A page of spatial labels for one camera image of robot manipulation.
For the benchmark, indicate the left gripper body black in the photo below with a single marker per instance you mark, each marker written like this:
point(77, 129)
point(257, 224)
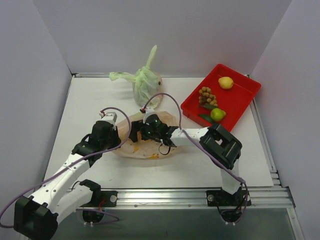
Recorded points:
point(110, 135)

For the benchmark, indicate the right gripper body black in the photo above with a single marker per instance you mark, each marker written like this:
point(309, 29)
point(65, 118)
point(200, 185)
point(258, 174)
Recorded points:
point(135, 130)

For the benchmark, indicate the orange banana-print plastic bag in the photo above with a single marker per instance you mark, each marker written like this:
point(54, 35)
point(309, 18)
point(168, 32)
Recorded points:
point(145, 149)

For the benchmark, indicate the longan bunch brown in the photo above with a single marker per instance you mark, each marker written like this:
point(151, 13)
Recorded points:
point(206, 97)

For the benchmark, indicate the green round fruit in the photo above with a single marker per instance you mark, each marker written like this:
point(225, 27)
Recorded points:
point(217, 114)

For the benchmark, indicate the yellow pear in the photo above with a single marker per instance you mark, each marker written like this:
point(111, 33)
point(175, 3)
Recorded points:
point(225, 82)

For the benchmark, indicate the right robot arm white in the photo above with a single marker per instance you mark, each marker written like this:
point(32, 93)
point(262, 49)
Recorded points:
point(215, 141)

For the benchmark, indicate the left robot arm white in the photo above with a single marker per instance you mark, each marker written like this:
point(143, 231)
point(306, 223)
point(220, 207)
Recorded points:
point(38, 216)

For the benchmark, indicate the green knotted plastic bag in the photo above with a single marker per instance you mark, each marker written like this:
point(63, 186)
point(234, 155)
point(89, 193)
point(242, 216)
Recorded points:
point(145, 82)

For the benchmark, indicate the red plastic tray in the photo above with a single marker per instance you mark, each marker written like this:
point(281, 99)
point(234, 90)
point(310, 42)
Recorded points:
point(233, 101)

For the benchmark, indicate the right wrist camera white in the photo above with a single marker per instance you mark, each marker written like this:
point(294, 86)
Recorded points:
point(147, 111)

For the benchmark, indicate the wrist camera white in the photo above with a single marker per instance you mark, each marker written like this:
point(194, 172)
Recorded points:
point(110, 117)
point(147, 111)

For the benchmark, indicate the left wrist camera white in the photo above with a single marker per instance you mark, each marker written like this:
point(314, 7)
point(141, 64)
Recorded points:
point(110, 117)

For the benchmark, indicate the aluminium front rail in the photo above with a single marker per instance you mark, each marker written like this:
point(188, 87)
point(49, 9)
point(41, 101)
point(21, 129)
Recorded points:
point(162, 196)

